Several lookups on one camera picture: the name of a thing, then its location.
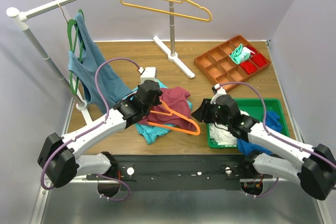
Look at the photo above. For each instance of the green plastic bin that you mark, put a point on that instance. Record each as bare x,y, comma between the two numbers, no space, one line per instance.
255,109

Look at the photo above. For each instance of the royal blue cloth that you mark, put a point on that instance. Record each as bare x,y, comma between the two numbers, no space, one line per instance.
272,121

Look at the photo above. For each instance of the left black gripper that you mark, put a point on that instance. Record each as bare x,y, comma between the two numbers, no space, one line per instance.
155,98

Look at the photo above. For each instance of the red cloth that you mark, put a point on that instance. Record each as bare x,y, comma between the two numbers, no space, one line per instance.
253,64

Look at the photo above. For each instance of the maroon tank top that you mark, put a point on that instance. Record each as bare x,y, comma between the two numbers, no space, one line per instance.
173,113

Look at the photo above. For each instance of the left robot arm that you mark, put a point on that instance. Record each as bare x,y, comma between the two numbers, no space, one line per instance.
62,157

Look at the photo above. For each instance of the turquoise folded shirt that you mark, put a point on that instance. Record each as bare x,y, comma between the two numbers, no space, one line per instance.
151,133

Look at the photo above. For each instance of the white cloth in bin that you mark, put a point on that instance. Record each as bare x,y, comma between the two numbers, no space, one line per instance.
218,136

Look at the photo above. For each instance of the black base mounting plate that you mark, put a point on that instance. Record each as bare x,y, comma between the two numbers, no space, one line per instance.
184,172

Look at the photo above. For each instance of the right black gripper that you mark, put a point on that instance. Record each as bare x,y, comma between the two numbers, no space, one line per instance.
203,110

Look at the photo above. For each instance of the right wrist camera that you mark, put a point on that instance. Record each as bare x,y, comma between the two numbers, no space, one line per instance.
218,90

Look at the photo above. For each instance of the mint green cloth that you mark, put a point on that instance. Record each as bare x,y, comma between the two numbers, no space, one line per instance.
240,54

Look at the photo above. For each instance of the blue-grey hanging tank top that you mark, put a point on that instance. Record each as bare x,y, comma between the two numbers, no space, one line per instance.
110,84

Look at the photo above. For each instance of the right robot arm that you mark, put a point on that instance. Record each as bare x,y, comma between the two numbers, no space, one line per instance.
313,168

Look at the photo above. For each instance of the orange compartment tray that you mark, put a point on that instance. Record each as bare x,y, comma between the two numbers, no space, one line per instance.
217,66

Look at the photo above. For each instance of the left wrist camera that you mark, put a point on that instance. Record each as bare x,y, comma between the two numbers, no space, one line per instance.
148,73

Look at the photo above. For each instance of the yellow hanger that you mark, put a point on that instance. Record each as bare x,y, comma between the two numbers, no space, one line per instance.
171,13

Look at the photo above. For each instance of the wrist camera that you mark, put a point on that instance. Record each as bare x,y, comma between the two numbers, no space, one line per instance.
148,73
218,90

